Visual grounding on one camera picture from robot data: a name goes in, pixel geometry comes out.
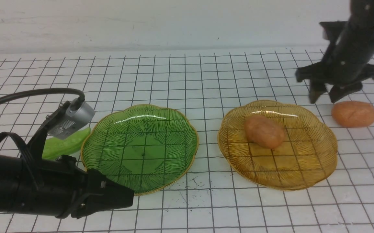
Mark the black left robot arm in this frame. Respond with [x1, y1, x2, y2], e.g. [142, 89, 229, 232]
[0, 155, 134, 219]

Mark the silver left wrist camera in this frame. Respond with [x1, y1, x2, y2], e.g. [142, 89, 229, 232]
[48, 98, 95, 140]

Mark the amber glass plate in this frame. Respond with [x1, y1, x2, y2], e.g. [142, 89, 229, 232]
[217, 99, 338, 191]

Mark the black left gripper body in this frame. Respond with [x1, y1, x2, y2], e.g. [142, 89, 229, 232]
[18, 155, 134, 219]

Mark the black camera cable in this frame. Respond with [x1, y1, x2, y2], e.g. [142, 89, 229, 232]
[0, 88, 86, 117]

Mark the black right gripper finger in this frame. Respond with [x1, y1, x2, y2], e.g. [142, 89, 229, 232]
[309, 80, 327, 104]
[329, 82, 363, 103]

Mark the green toy gourd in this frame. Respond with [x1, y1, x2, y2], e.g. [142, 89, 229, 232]
[42, 127, 92, 160]

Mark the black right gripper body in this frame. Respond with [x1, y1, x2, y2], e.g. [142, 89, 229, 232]
[295, 0, 374, 89]

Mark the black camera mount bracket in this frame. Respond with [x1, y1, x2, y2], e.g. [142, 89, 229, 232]
[0, 101, 71, 166]

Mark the green glass plate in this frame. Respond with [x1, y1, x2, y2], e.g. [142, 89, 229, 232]
[80, 104, 199, 196]

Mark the orange toy potato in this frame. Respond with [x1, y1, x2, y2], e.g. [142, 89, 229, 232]
[244, 115, 286, 149]
[331, 101, 374, 128]

